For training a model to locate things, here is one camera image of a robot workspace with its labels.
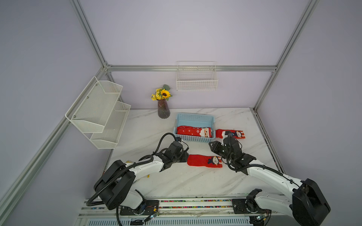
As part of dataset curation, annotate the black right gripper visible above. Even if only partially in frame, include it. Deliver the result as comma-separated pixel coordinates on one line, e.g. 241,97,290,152
209,140,234,162

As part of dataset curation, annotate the red snowflake sock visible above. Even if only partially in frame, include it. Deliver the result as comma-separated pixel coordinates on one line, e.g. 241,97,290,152
176,126,213,138

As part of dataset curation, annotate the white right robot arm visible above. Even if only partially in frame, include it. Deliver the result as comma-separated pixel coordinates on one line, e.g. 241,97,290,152
209,134,331,226

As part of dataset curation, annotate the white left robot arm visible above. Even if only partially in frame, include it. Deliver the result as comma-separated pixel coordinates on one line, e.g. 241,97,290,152
86,133,189,215

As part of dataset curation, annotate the light blue plastic basket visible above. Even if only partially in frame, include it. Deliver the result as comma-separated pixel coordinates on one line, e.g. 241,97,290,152
173,113,216,143

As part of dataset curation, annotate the dark glass vase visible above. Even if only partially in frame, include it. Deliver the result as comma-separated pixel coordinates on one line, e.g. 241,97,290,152
157,99,170,119

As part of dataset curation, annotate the yellow sunflower bouquet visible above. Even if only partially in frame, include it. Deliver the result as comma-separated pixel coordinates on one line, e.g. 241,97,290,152
151,84,172,101

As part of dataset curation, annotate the white mesh lower shelf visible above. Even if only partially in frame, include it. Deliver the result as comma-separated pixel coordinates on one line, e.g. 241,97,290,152
90,101,131,149

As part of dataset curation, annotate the white mesh shelf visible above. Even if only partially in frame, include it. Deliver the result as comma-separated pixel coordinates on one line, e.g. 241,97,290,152
65,77,123,133
90,101,131,149

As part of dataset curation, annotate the white mesh upper shelf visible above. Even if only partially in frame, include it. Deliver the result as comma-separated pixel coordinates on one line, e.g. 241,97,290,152
65,77,123,133

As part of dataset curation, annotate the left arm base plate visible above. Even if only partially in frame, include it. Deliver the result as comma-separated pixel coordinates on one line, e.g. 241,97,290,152
119,200,160,216

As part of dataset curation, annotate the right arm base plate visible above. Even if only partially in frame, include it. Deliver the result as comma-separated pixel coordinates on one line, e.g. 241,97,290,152
232,189,271,215

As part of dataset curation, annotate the aluminium front rail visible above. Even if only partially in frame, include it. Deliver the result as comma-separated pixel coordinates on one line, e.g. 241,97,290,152
75,197,298,226

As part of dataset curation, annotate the white wire wall basket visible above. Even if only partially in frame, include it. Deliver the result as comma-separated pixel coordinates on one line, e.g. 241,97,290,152
176,61,218,91

